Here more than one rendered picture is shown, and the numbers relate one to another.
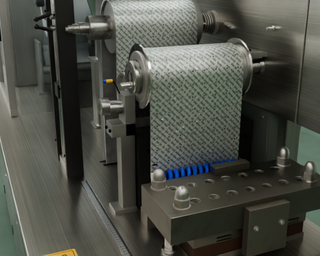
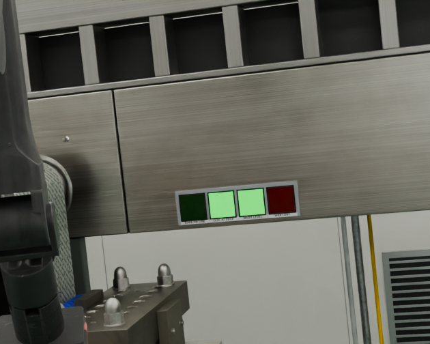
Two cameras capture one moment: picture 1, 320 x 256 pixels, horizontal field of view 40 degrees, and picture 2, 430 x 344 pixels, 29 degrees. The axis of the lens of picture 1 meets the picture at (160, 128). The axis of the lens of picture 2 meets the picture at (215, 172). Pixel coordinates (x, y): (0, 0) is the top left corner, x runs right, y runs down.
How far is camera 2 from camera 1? 1.00 m
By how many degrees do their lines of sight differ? 56
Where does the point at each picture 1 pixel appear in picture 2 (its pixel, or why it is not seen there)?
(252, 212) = (167, 312)
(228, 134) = (65, 266)
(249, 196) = (150, 303)
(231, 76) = (57, 194)
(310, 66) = (134, 165)
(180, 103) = not seen: hidden behind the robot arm
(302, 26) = (112, 127)
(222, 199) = (134, 311)
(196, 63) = not seen: hidden behind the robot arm
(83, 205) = not seen: outside the picture
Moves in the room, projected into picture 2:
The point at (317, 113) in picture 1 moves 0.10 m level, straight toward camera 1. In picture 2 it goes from (155, 210) to (181, 211)
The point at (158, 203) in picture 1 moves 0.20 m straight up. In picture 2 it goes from (90, 331) to (76, 210)
